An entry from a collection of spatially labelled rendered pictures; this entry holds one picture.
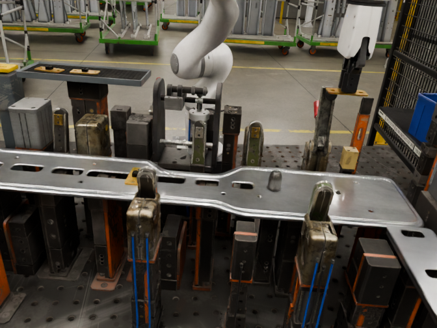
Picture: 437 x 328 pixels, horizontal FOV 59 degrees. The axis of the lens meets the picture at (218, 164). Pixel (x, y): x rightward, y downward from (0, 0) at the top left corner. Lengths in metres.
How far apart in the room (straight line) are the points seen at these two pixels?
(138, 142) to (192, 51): 0.40
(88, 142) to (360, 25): 0.73
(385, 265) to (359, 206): 0.17
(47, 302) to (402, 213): 0.88
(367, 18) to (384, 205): 0.43
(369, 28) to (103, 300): 0.87
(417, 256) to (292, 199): 0.28
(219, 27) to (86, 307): 0.88
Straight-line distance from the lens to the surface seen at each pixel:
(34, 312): 1.10
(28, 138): 1.17
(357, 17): 0.81
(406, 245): 0.87
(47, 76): 1.25
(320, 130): 1.06
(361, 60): 0.81
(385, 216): 0.94
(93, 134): 1.09
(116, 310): 1.05
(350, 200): 0.96
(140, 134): 1.09
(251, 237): 0.79
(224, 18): 1.23
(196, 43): 1.33
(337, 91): 0.87
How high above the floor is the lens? 1.47
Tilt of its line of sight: 27 degrees down
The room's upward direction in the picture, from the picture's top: 4 degrees clockwise
